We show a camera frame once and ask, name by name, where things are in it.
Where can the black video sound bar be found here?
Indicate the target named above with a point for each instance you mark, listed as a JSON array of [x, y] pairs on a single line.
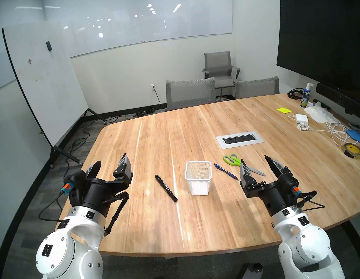
[[341, 99]]

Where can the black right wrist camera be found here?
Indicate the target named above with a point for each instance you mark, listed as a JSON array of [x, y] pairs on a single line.
[[292, 187]]

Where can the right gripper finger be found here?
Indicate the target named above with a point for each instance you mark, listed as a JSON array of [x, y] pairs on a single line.
[[281, 173], [248, 181]]

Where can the white power adapter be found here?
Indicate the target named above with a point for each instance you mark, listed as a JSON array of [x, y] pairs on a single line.
[[301, 117]]

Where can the black and yellow tape roll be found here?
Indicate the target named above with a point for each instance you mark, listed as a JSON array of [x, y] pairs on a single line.
[[347, 151]]

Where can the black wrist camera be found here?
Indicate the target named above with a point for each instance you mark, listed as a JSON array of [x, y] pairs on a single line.
[[292, 187], [76, 184]]

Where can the white mesh pen holder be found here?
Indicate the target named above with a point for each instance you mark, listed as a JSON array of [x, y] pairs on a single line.
[[200, 188]]

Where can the crumpled white tissue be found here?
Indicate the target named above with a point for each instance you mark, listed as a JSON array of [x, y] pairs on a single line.
[[319, 113]]

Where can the flat blue plastic object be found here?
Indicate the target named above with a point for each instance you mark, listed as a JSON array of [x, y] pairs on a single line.
[[355, 135]]

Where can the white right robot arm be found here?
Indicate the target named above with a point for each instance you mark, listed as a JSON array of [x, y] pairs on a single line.
[[310, 245]]

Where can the black whiteboard eraser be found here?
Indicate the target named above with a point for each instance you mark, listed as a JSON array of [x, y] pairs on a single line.
[[49, 46]]

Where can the large black wall television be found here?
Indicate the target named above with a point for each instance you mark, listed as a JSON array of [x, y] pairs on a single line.
[[325, 27]]

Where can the blue ballpoint pen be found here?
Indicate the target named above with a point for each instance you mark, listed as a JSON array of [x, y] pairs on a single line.
[[224, 171]]

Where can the gray swivel chair with armrests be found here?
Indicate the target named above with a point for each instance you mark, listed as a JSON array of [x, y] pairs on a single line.
[[218, 62]]

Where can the black permanent marker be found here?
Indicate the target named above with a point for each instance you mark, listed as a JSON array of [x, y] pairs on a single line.
[[166, 187]]

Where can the black table leg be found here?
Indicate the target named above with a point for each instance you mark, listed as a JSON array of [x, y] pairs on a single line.
[[359, 248]]

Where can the rolling whiteboard on black stand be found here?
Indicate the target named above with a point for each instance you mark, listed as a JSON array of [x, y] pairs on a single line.
[[47, 81]]

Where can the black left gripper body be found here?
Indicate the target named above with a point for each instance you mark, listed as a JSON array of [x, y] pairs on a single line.
[[100, 193]]

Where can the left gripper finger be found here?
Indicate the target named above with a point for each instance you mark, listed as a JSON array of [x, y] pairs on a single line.
[[92, 171], [124, 170]]

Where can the silver table power outlet panel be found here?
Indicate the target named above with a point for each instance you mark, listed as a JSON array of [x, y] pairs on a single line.
[[239, 138]]

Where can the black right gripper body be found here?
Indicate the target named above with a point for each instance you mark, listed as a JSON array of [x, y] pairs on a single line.
[[275, 198]]

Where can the wide wall glass whiteboard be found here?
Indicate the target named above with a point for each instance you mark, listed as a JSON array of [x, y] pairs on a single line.
[[147, 23]]

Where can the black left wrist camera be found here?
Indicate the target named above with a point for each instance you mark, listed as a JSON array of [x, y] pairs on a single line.
[[76, 184]]

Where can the gray mesh office chair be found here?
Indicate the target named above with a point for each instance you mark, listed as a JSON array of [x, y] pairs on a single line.
[[257, 88], [189, 93]]

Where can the whiteboard cleaner spray bottle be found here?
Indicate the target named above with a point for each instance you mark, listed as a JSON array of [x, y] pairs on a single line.
[[306, 97]]

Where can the yellow sticky note pad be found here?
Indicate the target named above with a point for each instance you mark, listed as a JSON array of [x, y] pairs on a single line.
[[284, 110]]

